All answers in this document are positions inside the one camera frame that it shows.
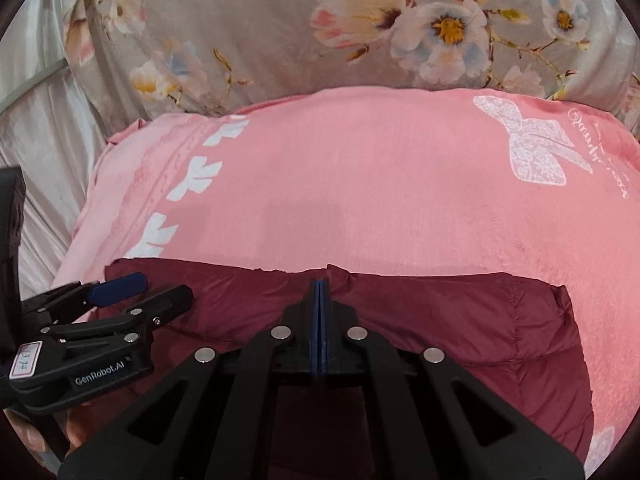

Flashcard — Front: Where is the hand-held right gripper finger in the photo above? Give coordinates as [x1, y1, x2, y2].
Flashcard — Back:
[319, 280, 586, 480]
[57, 280, 320, 480]

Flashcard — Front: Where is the grey floral bed sheet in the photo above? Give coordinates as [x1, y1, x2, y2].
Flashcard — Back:
[65, 0, 640, 136]

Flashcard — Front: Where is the maroon puffer jacket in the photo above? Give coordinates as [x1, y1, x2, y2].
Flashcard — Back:
[95, 257, 596, 480]

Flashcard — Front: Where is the person's left hand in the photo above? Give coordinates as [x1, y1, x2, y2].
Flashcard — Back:
[2, 401, 96, 466]

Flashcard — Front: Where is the grey metal bar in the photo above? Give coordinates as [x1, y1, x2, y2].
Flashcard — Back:
[0, 59, 68, 111]

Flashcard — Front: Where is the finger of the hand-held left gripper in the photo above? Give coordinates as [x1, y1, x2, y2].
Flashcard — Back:
[41, 284, 195, 342]
[22, 272, 149, 321]

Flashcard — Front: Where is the silver white curtain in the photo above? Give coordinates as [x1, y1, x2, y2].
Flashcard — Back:
[0, 0, 111, 301]

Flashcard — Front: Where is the pink printed blanket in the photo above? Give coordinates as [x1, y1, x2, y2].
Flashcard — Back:
[52, 87, 640, 478]

